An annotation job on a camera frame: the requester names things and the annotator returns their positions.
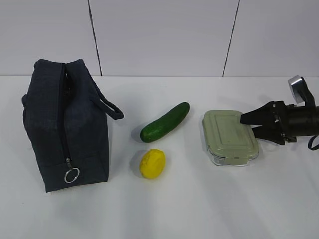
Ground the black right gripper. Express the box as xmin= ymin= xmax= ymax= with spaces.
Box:
xmin=240 ymin=101 xmax=297 ymax=145

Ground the glass container with green lid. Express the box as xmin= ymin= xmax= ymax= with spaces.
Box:
xmin=202 ymin=110 xmax=259 ymax=166

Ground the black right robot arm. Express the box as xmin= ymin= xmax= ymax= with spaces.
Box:
xmin=240 ymin=101 xmax=319 ymax=145

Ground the silver wrist camera on right arm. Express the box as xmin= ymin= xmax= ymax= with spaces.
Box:
xmin=288 ymin=75 xmax=316 ymax=107

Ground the green cucumber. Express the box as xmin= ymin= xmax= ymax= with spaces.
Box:
xmin=140 ymin=102 xmax=190 ymax=143

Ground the yellow lemon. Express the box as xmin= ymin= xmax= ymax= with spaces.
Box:
xmin=139 ymin=149 xmax=166 ymax=179

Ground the dark navy fabric lunch bag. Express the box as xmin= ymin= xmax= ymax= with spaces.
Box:
xmin=21 ymin=59 xmax=124 ymax=192

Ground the dark blue cable loop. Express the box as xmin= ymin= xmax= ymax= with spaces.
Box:
xmin=307 ymin=135 xmax=319 ymax=151

